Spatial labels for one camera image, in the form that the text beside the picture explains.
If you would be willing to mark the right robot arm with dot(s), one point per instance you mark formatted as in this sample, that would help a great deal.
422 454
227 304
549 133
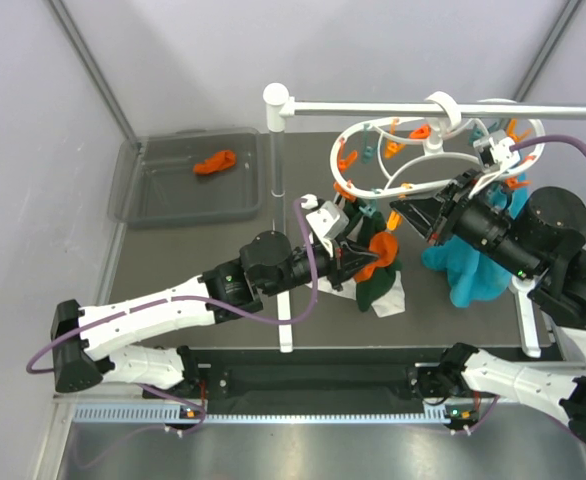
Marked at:
542 245

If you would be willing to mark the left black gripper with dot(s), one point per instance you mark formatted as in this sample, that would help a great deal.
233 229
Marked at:
344 261

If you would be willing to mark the orange sock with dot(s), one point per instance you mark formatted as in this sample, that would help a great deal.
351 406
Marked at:
217 163
385 247

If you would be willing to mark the grey plastic bin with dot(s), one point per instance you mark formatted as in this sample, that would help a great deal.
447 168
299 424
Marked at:
153 185

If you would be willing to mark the white drying rack stand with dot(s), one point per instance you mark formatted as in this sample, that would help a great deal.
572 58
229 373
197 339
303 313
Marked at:
281 105

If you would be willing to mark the dark green sock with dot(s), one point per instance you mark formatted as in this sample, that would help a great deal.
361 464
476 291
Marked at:
361 231

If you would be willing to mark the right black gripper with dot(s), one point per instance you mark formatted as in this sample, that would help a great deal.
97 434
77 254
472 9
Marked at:
433 217

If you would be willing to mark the teal sock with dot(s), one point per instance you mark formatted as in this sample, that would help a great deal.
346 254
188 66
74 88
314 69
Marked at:
472 276

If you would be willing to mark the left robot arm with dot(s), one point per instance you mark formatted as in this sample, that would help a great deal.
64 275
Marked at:
96 344

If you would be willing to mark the white round clip hanger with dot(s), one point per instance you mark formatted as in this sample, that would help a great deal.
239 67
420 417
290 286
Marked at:
529 146

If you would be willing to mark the teal clip holding sock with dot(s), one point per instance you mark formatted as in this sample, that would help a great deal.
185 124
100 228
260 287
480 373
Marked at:
368 207

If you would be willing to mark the white printed sock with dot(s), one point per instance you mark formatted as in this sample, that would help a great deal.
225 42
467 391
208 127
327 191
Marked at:
391 304

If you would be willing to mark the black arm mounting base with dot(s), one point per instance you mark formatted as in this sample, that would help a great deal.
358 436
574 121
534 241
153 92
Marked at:
325 381

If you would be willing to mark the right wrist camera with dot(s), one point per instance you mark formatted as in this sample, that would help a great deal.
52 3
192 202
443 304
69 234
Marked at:
496 158

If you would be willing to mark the orange clip holding socks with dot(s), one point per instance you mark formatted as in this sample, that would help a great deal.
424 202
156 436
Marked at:
341 192

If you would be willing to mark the yellow-orange clip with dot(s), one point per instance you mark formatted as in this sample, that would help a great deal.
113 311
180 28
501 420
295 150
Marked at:
394 220

